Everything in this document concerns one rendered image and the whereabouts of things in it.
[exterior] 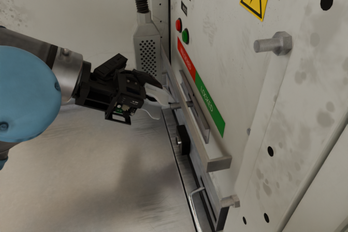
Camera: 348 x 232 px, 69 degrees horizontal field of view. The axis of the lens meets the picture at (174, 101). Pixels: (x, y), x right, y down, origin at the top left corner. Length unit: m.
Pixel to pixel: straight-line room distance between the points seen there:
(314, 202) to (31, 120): 0.23
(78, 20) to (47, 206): 0.54
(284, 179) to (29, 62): 0.25
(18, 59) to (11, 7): 0.68
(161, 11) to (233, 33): 0.46
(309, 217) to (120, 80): 0.37
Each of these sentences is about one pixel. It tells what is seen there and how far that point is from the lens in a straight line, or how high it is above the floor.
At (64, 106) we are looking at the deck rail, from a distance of 0.88.
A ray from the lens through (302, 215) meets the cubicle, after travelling 0.20.
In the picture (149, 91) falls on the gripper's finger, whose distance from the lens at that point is 0.52.
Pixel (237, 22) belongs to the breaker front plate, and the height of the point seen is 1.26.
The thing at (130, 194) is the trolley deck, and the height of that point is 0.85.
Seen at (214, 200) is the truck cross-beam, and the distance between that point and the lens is 0.53.
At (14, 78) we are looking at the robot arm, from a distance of 0.27.
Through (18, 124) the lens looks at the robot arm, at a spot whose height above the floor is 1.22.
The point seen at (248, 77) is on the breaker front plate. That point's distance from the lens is 0.31.
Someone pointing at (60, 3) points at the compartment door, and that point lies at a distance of 0.88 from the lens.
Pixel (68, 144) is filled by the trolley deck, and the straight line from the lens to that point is 0.76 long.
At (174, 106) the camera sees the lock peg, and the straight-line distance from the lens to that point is 0.55.
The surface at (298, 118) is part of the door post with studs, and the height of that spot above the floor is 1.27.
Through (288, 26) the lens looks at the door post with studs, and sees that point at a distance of 0.18.
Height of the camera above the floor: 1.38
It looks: 40 degrees down
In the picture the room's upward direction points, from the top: straight up
